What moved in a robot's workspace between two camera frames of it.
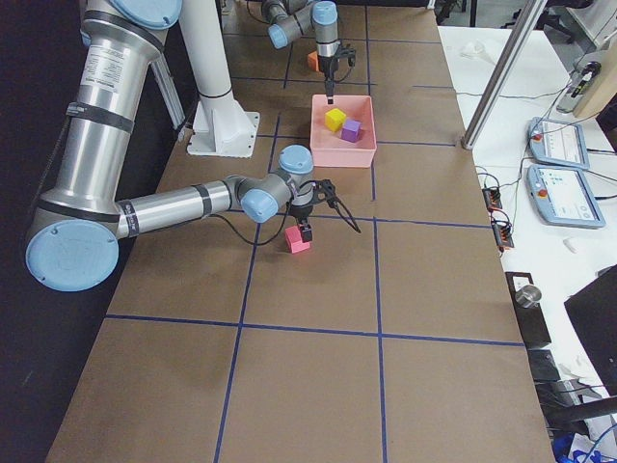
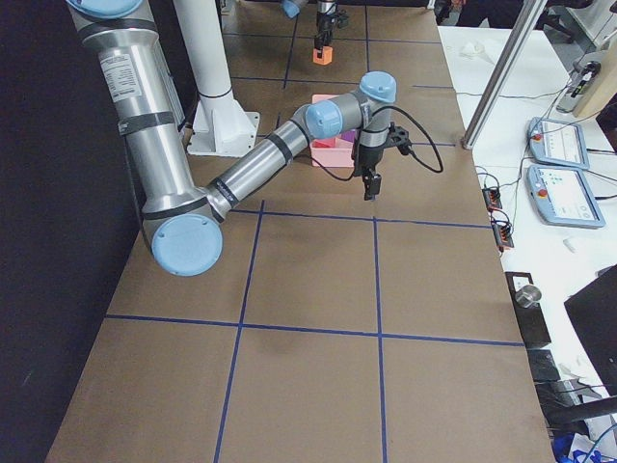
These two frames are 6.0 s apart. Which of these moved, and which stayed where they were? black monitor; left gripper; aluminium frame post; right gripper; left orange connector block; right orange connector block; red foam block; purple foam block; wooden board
Moved: left gripper; red foam block; right gripper
Stayed: left orange connector block; black monitor; wooden board; purple foam block; right orange connector block; aluminium frame post
